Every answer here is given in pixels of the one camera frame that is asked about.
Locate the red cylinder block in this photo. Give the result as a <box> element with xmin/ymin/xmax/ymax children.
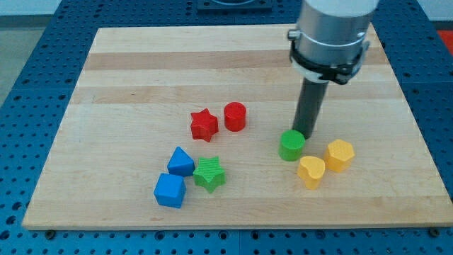
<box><xmin>224</xmin><ymin>102</ymin><xmax>246</xmax><ymax>132</ymax></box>

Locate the green cylinder block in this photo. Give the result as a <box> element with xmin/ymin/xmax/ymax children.
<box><xmin>278</xmin><ymin>130</ymin><xmax>305</xmax><ymax>162</ymax></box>

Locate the wooden board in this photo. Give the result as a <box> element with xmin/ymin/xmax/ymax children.
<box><xmin>22</xmin><ymin>24</ymin><xmax>452</xmax><ymax>230</ymax></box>

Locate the blue triangle block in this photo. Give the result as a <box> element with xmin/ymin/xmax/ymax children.
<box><xmin>167</xmin><ymin>147</ymin><xmax>195</xmax><ymax>177</ymax></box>

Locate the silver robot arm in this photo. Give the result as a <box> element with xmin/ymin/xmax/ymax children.
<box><xmin>287</xmin><ymin>0</ymin><xmax>378</xmax><ymax>85</ymax></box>

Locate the red star block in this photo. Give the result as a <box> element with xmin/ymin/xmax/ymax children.
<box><xmin>190</xmin><ymin>108</ymin><xmax>219</xmax><ymax>142</ymax></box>

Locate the green star block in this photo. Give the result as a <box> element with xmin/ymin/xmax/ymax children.
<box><xmin>193</xmin><ymin>156</ymin><xmax>226</xmax><ymax>193</ymax></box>

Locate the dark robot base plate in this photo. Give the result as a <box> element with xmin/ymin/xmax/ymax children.
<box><xmin>196</xmin><ymin>0</ymin><xmax>273</xmax><ymax>11</ymax></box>

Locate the yellow hexagon block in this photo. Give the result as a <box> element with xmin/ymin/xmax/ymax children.
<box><xmin>324</xmin><ymin>139</ymin><xmax>355</xmax><ymax>173</ymax></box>

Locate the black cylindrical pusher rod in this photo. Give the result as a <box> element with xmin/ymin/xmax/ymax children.
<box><xmin>292</xmin><ymin>79</ymin><xmax>328</xmax><ymax>140</ymax></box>

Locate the yellow heart block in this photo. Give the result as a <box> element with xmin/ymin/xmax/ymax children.
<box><xmin>297</xmin><ymin>156</ymin><xmax>326</xmax><ymax>190</ymax></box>

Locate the blue cube block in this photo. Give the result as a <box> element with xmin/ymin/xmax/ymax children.
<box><xmin>154</xmin><ymin>173</ymin><xmax>186</xmax><ymax>208</ymax></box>

